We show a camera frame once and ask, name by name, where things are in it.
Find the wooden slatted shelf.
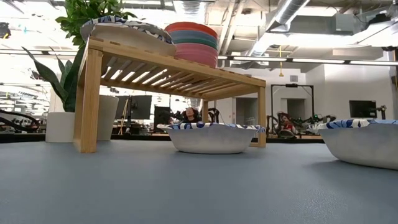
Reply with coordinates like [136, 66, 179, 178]
[73, 36, 267, 154]

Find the suspended linear light bar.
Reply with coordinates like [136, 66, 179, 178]
[217, 54, 398, 67]

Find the red plastic bowl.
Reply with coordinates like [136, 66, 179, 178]
[164, 21, 218, 40]

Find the snake plant in white pot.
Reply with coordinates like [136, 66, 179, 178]
[21, 43, 86, 143]

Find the silver ceiling ventilation duct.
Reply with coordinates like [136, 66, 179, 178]
[248, 0, 312, 57]

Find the black wall screen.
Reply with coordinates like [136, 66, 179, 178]
[349, 100, 377, 119]

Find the black ceiling-mounted device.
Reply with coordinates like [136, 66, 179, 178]
[0, 22, 12, 40]

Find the leafy green potted plant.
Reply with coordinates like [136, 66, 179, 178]
[55, 0, 138, 141]

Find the person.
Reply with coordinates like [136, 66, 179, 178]
[277, 112, 297, 139]
[181, 107, 200, 124]

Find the black computer monitor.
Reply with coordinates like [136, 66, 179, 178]
[115, 95, 130, 120]
[129, 95, 153, 121]
[154, 106, 172, 133]

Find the black table frame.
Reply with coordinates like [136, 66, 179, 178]
[0, 133, 326, 144]

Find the black metal door frame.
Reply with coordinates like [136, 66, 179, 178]
[271, 83, 315, 131]

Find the black camera on stand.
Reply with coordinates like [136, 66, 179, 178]
[376, 105, 388, 121]

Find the pink plastic bowl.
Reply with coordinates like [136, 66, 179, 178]
[174, 42, 220, 68]

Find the blue plastic bowl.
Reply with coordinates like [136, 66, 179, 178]
[169, 29, 219, 47]

